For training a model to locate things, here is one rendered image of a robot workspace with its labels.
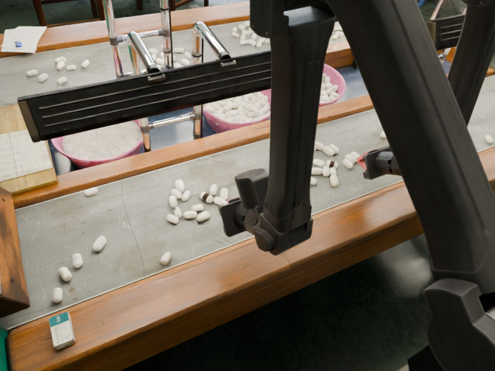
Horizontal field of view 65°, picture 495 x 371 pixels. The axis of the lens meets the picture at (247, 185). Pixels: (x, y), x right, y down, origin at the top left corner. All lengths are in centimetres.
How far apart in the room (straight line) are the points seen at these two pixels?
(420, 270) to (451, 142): 168
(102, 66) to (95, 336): 95
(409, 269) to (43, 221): 155
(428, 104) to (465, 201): 8
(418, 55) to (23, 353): 81
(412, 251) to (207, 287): 136
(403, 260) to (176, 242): 130
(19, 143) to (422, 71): 104
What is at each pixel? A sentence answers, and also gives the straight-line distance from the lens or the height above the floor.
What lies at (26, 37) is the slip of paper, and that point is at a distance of 166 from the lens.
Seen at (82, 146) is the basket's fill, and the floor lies 73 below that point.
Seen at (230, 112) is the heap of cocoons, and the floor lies 74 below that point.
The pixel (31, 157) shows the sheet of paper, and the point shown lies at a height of 78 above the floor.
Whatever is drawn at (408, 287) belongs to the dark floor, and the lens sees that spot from 195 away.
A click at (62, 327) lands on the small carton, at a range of 86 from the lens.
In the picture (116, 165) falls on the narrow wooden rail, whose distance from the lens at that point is 109.
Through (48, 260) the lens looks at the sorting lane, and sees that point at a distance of 99.
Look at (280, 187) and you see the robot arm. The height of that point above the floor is 113.
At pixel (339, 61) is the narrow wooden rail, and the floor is 71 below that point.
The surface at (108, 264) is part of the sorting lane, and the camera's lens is 95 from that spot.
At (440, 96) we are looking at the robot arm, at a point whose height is 138.
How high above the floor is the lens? 156
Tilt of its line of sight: 50 degrees down
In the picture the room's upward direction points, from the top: 9 degrees clockwise
